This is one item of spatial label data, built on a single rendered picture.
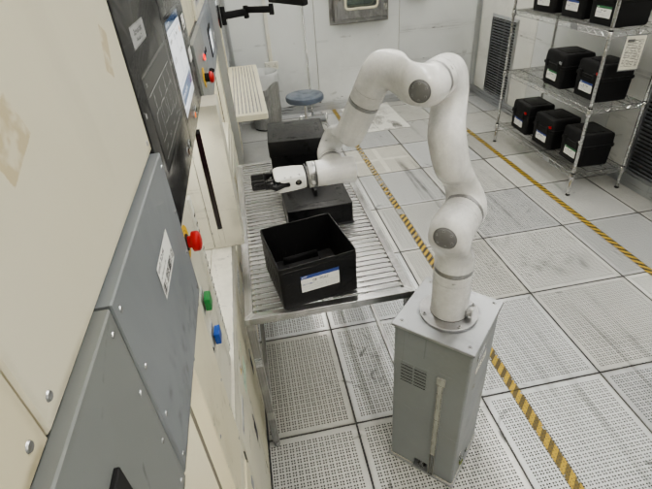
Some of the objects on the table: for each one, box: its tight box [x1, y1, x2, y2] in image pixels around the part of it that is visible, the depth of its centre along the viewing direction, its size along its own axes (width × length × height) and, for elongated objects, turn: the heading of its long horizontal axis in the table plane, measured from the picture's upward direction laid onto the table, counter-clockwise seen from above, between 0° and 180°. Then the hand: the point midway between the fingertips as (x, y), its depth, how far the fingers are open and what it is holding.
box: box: [267, 118, 324, 169], centre depth 236 cm, size 29×29×25 cm
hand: (257, 181), depth 142 cm, fingers open, 4 cm apart
